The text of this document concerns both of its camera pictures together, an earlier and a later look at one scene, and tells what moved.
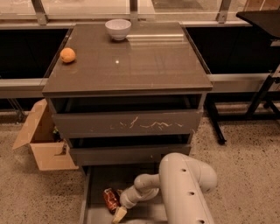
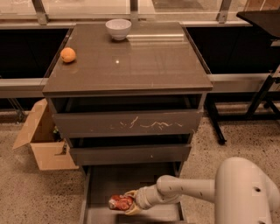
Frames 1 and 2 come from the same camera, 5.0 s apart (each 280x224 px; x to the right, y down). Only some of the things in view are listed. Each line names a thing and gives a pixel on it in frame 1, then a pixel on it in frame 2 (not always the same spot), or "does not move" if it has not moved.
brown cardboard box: x=50 y=150 does not move
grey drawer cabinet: x=129 y=101 does not move
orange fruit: x=67 y=55 does not move
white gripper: x=127 y=198 → x=142 y=199
